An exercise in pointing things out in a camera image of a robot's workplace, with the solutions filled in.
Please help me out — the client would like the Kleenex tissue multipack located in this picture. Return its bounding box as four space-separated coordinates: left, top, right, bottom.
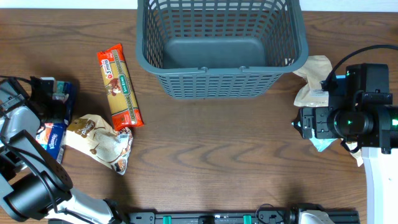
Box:
36 81 77 164

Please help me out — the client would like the orange spaghetti packet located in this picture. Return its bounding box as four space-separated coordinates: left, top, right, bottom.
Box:
97 44 144 131

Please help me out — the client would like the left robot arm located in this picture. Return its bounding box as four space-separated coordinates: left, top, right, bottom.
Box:
1 76 130 223

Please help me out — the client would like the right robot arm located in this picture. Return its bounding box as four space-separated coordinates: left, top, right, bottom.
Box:
293 63 397 223

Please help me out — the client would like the beige paper pouch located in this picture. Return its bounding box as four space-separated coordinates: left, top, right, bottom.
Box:
294 55 332 107

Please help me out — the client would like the teal snack packet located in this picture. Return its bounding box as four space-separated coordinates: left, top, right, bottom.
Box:
309 129 336 152

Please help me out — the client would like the cream brown snack bag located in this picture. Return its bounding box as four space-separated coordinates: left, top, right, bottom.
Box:
63 114 133 175

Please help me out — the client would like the brown white snack bag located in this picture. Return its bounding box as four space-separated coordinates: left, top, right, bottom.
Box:
341 140 364 167

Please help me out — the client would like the grey plastic basket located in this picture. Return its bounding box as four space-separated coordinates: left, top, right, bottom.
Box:
136 0 308 99

